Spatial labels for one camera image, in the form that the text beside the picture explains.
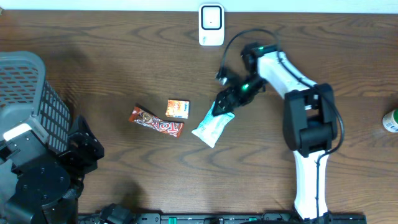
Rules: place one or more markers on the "grey plastic mesh basket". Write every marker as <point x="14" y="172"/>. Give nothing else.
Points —
<point x="27" y="97"/>

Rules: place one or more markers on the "white barcode scanner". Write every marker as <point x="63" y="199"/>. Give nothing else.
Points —
<point x="211" y="24"/>

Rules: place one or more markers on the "orange tissue pack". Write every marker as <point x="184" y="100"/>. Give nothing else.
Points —
<point x="177" y="109"/>

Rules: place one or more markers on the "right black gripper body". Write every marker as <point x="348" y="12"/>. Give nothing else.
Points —
<point x="244" y="86"/>

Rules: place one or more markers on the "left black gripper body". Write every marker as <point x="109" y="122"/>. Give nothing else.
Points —
<point x="79" y="166"/>

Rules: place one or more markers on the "red chocolate bar wrapper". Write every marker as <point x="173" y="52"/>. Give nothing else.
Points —
<point x="149" y="120"/>

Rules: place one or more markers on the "teal wet wipes pack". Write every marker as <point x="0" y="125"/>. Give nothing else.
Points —
<point x="211" y="128"/>

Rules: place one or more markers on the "green lid seasoning jar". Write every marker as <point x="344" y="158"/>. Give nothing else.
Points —
<point x="389" y="121"/>

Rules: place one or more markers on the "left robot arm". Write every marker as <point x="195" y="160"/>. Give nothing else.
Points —
<point x="39" y="185"/>

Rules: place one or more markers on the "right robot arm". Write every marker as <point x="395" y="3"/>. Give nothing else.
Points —
<point x="309" y="122"/>

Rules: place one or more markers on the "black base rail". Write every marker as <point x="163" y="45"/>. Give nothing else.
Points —
<point x="270" y="217"/>

